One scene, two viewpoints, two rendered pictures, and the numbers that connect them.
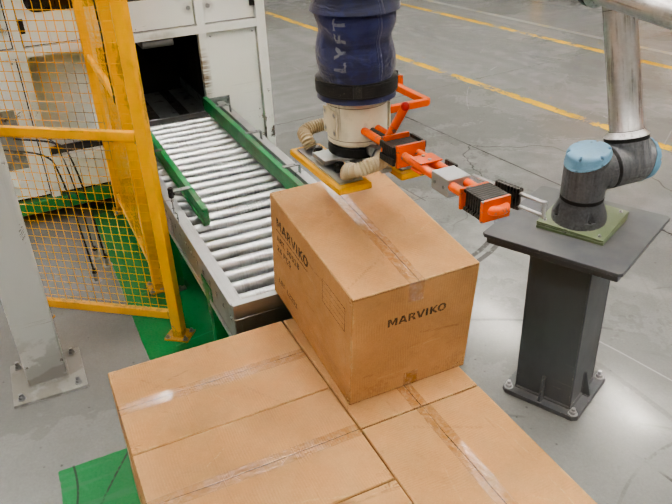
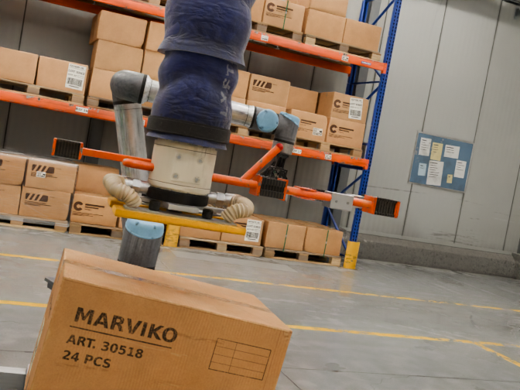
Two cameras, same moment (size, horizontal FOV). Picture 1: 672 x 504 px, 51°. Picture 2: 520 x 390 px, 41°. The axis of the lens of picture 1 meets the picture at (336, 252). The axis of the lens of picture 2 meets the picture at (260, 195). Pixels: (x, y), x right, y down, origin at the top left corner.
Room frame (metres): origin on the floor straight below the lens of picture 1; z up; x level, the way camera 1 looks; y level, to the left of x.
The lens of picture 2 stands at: (1.40, 1.77, 1.37)
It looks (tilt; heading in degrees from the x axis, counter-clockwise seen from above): 3 degrees down; 278
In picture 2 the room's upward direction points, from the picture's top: 10 degrees clockwise
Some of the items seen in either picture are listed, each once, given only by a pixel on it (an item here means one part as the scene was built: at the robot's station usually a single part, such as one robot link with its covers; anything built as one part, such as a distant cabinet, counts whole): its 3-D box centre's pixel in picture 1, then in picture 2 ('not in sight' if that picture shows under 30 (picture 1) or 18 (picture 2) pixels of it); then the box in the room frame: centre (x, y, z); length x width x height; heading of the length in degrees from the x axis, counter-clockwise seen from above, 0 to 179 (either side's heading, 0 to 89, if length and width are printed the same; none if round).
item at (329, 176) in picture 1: (328, 162); (180, 214); (1.85, 0.01, 1.19); 0.34 x 0.10 x 0.05; 25
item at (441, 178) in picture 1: (450, 181); (337, 200); (1.47, -0.27, 1.28); 0.07 x 0.07 x 0.04; 25
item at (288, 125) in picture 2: not in sight; (286, 128); (1.77, -1.19, 1.51); 0.10 x 0.09 x 0.12; 19
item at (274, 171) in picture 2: not in sight; (278, 167); (1.77, -1.18, 1.34); 0.09 x 0.08 x 0.12; 109
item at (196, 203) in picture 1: (156, 158); not in sight; (3.44, 0.92, 0.60); 1.60 x 0.10 x 0.09; 24
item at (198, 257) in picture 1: (164, 203); not in sight; (3.10, 0.83, 0.50); 2.31 x 0.05 x 0.19; 24
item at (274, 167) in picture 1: (252, 139); not in sight; (3.66, 0.43, 0.60); 1.60 x 0.10 x 0.09; 24
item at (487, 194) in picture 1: (484, 201); (381, 206); (1.34, -0.32, 1.29); 0.08 x 0.07 x 0.05; 25
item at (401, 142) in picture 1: (402, 149); (268, 186); (1.66, -0.18, 1.29); 0.10 x 0.08 x 0.06; 115
